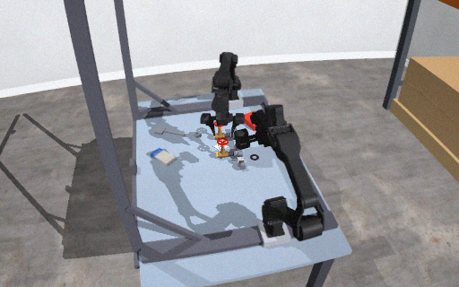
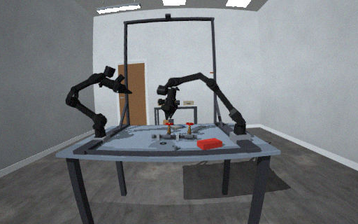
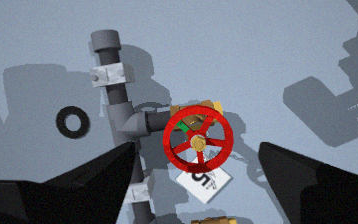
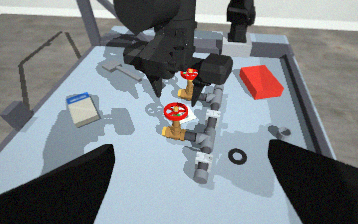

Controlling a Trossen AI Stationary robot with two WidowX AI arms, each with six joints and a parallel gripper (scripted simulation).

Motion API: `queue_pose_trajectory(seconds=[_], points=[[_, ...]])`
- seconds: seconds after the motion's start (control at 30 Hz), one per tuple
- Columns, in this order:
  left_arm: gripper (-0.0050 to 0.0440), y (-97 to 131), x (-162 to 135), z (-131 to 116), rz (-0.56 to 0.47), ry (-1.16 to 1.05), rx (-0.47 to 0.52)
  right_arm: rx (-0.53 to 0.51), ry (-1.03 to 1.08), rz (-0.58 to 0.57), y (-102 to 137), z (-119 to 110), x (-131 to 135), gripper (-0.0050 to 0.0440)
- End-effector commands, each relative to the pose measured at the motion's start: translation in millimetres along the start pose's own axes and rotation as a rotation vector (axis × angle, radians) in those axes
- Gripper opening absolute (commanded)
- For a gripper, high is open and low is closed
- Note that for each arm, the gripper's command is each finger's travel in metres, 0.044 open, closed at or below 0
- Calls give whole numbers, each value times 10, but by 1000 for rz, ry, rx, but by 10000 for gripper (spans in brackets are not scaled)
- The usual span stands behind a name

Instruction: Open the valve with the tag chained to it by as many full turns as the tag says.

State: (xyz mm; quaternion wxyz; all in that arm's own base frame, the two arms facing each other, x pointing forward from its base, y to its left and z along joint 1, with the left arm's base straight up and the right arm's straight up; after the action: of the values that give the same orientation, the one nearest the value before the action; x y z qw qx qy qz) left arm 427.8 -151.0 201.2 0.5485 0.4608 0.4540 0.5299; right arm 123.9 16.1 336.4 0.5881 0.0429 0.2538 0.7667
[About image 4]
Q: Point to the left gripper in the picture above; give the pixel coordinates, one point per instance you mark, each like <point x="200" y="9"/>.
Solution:
<point x="215" y="69"/>

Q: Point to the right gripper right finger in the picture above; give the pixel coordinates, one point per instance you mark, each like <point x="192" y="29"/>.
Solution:
<point x="321" y="190"/>

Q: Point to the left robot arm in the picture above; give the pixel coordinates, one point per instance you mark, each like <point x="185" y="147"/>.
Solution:
<point x="163" y="56"/>

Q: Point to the red rectangular block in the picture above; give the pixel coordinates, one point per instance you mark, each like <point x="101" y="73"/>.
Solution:
<point x="260" y="82"/>

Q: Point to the black rubber gasket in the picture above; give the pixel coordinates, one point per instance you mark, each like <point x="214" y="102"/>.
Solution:
<point x="240" y="162"/>

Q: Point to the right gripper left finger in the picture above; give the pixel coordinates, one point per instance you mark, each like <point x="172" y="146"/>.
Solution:
<point x="69" y="194"/>

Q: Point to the grey metal frame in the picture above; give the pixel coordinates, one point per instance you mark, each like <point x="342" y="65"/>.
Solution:
<point x="89" y="20"/>

